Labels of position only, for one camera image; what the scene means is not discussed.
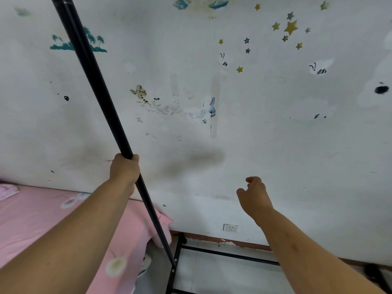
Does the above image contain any person's right hand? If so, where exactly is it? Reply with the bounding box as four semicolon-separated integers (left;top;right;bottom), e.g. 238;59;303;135
236;176;274;223

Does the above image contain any person's left hand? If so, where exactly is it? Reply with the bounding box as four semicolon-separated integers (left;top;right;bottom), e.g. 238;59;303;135
109;153;141;198

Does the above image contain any black metal clothes rack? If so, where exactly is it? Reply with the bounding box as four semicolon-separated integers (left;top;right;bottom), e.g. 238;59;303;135
50;0;392;294

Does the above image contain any person's left forearm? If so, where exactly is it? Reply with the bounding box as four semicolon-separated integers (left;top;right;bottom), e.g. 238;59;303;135
0;179;136;294

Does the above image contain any person's right forearm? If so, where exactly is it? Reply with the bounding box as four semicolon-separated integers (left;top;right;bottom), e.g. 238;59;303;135
254;207;387;294

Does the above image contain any faded white bear sticker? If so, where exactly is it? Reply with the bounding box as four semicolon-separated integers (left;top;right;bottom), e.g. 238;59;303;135
356;59;392;108

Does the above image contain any group of star stickers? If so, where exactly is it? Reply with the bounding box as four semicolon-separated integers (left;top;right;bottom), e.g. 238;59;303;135
218;0;330;74

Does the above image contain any blue white cartoon sticker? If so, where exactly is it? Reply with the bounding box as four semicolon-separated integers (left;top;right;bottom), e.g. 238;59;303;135
172;0;230;19

